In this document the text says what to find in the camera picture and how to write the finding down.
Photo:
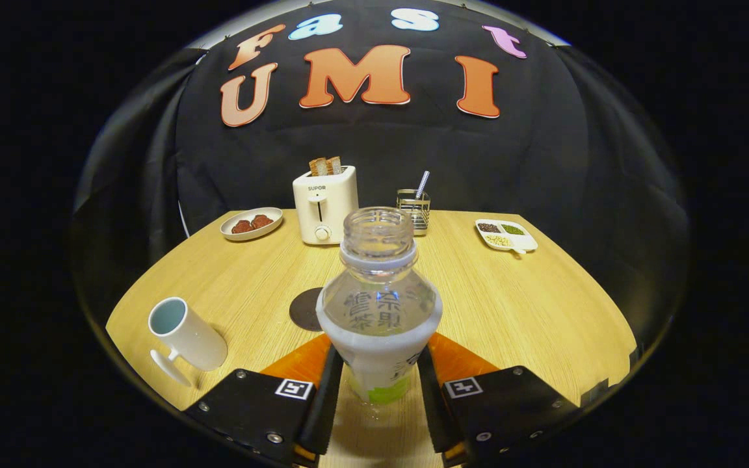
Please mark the white divided dish with beans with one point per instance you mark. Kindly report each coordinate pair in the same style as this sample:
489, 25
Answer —
508, 235

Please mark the wooden table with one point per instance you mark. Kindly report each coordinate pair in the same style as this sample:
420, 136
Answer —
511, 305

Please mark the clear plastic juice bottle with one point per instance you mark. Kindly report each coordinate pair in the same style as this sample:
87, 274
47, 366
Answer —
378, 312

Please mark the black backdrop cloth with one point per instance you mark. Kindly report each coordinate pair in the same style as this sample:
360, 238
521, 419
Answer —
543, 162

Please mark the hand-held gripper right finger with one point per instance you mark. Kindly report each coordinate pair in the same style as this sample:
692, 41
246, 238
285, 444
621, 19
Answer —
511, 406

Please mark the toast slice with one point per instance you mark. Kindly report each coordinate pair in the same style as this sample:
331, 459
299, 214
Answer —
335, 165
318, 167

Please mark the dark round coaster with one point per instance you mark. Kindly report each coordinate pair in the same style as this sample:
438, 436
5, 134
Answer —
303, 312

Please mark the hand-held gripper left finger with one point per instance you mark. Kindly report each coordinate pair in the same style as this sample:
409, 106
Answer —
251, 406

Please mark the white toaster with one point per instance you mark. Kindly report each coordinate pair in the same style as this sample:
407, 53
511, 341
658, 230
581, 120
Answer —
335, 208

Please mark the striped straw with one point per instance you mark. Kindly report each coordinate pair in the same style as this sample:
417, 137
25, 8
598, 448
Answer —
422, 185

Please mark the brown meat piece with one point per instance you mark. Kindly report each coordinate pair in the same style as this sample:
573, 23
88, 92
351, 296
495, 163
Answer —
262, 221
242, 227

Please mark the round beige plate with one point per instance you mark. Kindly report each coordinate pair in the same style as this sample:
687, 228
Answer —
270, 214

